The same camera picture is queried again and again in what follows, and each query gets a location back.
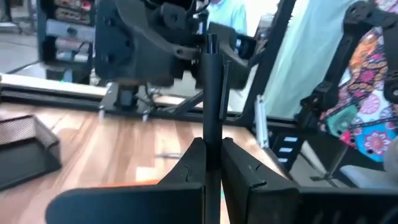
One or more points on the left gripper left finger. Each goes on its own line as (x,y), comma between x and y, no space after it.
(140,205)

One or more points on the silver frame bracket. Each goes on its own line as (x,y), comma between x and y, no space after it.
(261,124)

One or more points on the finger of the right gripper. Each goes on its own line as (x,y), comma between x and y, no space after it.
(183,53)
(239,56)

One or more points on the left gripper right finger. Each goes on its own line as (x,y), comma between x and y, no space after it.
(280,205)

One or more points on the black mesh desk organizer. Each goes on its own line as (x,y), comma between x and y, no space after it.
(25,155)

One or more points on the dark equipment rack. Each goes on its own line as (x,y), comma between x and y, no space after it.
(71,31)

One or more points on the black pen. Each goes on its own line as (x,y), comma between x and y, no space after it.
(213,93)

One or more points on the person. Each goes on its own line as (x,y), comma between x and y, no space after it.
(228,15)
(370,124)

